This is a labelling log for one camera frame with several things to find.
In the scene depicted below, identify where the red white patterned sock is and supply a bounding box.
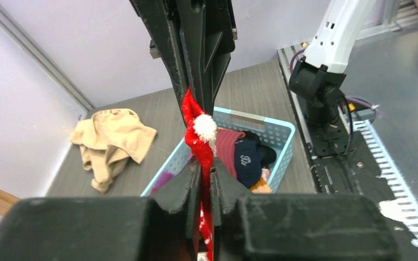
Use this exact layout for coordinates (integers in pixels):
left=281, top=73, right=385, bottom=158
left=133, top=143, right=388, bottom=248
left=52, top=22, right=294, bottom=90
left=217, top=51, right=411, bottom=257
left=181, top=87, right=217, bottom=260

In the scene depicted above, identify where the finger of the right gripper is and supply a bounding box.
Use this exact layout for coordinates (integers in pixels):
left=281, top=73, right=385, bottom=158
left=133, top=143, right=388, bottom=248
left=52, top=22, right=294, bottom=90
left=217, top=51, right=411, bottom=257
left=176, top=0, right=236, bottom=115

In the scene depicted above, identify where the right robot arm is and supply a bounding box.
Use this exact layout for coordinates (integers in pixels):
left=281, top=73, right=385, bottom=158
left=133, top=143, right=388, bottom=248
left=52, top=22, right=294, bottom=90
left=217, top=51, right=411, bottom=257
left=131, top=1, right=374, bottom=125

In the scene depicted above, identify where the beige cloth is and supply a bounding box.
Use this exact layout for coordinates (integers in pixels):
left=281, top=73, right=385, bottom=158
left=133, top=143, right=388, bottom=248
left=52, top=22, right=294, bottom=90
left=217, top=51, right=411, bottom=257
left=70, top=108, right=157, bottom=194

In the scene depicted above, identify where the blue plastic basket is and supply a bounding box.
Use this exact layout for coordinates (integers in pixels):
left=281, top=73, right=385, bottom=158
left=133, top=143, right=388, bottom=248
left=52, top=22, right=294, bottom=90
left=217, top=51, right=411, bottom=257
left=140, top=107, right=296, bottom=196

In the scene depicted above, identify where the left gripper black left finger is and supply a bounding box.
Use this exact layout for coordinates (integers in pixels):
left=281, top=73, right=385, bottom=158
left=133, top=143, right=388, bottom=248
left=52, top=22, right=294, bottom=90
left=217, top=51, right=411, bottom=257
left=151, top=160, right=201, bottom=260

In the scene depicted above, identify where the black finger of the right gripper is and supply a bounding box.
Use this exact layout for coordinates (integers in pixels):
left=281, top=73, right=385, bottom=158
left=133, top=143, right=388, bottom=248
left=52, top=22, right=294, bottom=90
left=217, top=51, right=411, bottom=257
left=130, top=0, right=188, bottom=109

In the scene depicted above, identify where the maroon ribbed sock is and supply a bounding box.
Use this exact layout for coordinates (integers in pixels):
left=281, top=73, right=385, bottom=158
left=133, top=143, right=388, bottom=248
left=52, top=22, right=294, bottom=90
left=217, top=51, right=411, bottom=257
left=216, top=128, right=245, bottom=179

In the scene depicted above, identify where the navy blue sock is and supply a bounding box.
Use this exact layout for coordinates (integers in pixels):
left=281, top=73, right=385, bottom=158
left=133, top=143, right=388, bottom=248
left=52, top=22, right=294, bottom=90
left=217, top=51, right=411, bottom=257
left=234, top=138, right=262, bottom=188

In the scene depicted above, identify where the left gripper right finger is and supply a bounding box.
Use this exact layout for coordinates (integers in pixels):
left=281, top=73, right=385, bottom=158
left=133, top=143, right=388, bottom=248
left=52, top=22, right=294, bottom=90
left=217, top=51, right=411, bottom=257
left=210, top=157, right=250, bottom=260

